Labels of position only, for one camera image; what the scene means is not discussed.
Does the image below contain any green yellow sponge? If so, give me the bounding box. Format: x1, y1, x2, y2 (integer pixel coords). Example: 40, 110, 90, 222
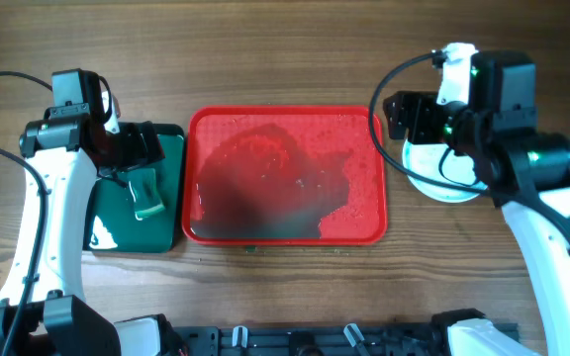
128, 168, 165, 221

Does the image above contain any white plate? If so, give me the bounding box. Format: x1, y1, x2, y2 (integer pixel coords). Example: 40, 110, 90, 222
402, 140, 487, 204

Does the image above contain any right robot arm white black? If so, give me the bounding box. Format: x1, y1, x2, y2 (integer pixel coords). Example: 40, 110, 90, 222
383, 91, 570, 355

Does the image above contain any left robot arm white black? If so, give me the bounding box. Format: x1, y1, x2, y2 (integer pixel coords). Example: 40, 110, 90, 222
0, 115, 184, 355

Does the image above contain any dark green tray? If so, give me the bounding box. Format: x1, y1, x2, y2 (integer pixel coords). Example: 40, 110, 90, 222
83, 124, 186, 253

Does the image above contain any red plastic tray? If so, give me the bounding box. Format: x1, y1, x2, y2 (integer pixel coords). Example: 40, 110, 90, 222
181, 106, 388, 246

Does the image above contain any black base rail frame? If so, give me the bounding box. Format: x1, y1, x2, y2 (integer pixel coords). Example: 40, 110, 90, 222
170, 320, 519, 356

